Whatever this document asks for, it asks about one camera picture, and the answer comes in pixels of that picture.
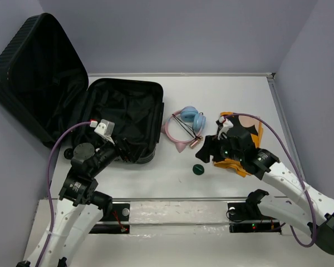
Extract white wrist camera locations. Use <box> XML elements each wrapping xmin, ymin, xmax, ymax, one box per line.
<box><xmin>216</xmin><ymin>116</ymin><xmax>233</xmax><ymax>140</ymax></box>
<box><xmin>94</xmin><ymin>119</ymin><xmax>115</xmax><ymax>143</ymax></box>

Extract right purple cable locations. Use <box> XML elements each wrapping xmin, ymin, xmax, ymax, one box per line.
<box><xmin>225</xmin><ymin>112</ymin><xmax>320</xmax><ymax>248</ymax></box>

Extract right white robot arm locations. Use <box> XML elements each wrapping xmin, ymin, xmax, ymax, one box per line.
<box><xmin>195</xmin><ymin>127</ymin><xmax>334</xmax><ymax>255</ymax></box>

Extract black hard-shell suitcase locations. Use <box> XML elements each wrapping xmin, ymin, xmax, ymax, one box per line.
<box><xmin>0</xmin><ymin>13</ymin><xmax>164</xmax><ymax>164</ymax></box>

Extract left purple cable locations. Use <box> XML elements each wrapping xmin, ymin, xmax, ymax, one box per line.
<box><xmin>35</xmin><ymin>121</ymin><xmax>98</xmax><ymax>267</ymax></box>

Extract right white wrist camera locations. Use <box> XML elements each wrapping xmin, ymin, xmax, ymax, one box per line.
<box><xmin>216</xmin><ymin>116</ymin><xmax>233</xmax><ymax>140</ymax></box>

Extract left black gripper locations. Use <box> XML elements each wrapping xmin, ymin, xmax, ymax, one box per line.
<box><xmin>91</xmin><ymin>132</ymin><xmax>148</xmax><ymax>175</ymax></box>

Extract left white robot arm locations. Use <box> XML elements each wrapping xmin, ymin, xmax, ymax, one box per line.
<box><xmin>17</xmin><ymin>140</ymin><xmax>137</xmax><ymax>266</ymax></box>

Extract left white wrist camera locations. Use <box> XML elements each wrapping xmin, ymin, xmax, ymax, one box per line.
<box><xmin>94</xmin><ymin>119</ymin><xmax>115</xmax><ymax>143</ymax></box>

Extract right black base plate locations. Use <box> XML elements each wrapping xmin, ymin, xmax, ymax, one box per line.
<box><xmin>225</xmin><ymin>202</ymin><xmax>283</xmax><ymax>234</ymax></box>

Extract purple cable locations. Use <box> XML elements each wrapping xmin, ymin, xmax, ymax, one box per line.
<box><xmin>225</xmin><ymin>112</ymin><xmax>320</xmax><ymax>248</ymax></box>
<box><xmin>35</xmin><ymin>121</ymin><xmax>98</xmax><ymax>267</ymax></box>

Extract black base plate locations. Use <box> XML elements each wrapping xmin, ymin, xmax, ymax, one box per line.
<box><xmin>90</xmin><ymin>202</ymin><xmax>130</xmax><ymax>234</ymax></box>
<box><xmin>225</xmin><ymin>202</ymin><xmax>283</xmax><ymax>234</ymax></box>

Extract orange cloth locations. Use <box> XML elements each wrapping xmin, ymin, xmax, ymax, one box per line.
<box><xmin>213</xmin><ymin>112</ymin><xmax>263</xmax><ymax>177</ymax></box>

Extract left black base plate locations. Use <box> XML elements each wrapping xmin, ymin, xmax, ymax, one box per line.
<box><xmin>90</xmin><ymin>202</ymin><xmax>130</xmax><ymax>234</ymax></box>

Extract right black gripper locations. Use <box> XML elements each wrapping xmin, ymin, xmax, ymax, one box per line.
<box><xmin>194</xmin><ymin>133</ymin><xmax>243</xmax><ymax>163</ymax></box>

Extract dark green round lid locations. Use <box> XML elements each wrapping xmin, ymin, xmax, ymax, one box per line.
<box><xmin>192</xmin><ymin>164</ymin><xmax>205</xmax><ymax>176</ymax></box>

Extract rose gold tube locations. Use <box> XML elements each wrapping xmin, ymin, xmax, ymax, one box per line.
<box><xmin>189</xmin><ymin>136</ymin><xmax>203</xmax><ymax>149</ymax></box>

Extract pink blue cat-ear headphones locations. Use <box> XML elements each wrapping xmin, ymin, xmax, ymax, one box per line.
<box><xmin>161</xmin><ymin>106</ymin><xmax>207</xmax><ymax>153</ymax></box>

